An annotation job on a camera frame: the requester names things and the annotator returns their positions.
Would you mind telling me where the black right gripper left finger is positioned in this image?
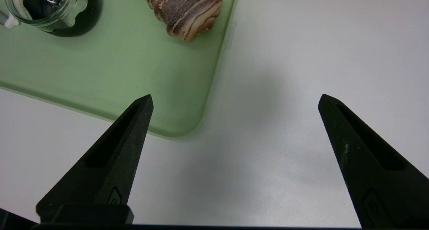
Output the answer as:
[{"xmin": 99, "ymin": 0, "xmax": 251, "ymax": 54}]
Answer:
[{"xmin": 36, "ymin": 94, "xmax": 154, "ymax": 224}]

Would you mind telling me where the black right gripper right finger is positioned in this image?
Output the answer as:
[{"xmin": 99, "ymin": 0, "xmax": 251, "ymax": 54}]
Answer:
[{"xmin": 318, "ymin": 94, "xmax": 429, "ymax": 228}]

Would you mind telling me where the light green plastic tray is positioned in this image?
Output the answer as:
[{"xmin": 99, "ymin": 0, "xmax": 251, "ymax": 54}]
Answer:
[{"xmin": 0, "ymin": 0, "xmax": 240, "ymax": 140}]

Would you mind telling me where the striped brown bread roll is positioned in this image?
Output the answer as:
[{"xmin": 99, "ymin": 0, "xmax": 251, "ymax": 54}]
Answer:
[{"xmin": 140, "ymin": 0, "xmax": 224, "ymax": 43}]

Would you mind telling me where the glass cup black handle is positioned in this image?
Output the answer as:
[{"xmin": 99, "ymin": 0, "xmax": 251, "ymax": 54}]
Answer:
[{"xmin": 0, "ymin": 0, "xmax": 103, "ymax": 37}]

